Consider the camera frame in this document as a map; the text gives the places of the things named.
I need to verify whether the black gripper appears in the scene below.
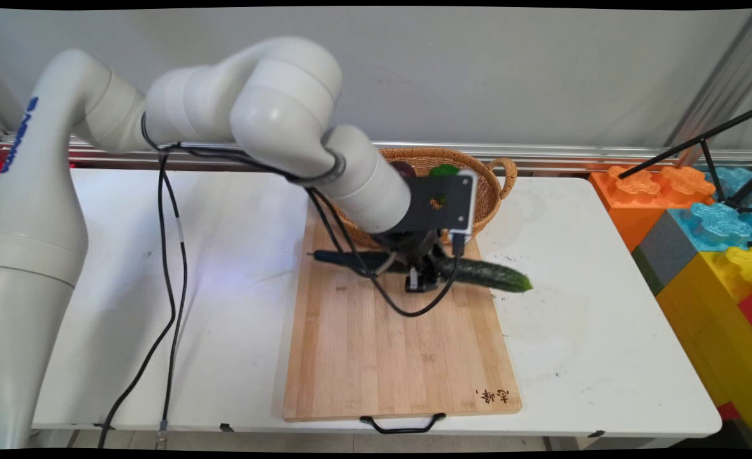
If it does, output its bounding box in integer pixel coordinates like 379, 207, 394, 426
372, 229, 445, 294

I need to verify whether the long green cucumber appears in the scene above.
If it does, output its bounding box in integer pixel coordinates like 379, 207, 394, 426
312, 249, 534, 294

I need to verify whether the wooden cutting board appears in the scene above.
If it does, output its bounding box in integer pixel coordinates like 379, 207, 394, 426
282, 210, 524, 423

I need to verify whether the woven wicker basket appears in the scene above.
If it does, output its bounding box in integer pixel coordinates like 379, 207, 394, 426
333, 147, 519, 250

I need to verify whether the large orange toy block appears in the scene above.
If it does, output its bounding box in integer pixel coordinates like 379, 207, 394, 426
589, 165, 717, 253

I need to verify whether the large grey toy block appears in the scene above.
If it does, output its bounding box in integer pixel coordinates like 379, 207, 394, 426
631, 210, 700, 298

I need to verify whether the large yellow toy block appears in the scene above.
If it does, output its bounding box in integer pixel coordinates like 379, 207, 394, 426
655, 246, 752, 448

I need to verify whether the large light blue toy block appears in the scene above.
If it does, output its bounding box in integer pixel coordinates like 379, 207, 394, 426
668, 166, 752, 254

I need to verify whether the black tripod stand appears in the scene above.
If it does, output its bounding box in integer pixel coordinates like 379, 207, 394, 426
618, 105, 752, 215

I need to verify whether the black silver wrist camera box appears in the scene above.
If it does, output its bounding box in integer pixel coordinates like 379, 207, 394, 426
405, 170, 479, 238

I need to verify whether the black cutting board handle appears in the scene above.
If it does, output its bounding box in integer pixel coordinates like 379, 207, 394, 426
359, 412, 448, 435

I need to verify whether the aluminium wall rail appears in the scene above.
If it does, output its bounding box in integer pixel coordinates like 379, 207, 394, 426
0, 132, 752, 173

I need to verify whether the black cable with metal connector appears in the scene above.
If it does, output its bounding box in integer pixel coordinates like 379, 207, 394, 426
155, 143, 391, 452

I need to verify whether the black camera cable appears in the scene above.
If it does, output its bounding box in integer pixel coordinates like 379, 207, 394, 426
98, 113, 468, 449

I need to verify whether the slanted aluminium post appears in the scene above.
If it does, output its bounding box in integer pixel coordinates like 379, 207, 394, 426
665, 9, 752, 168

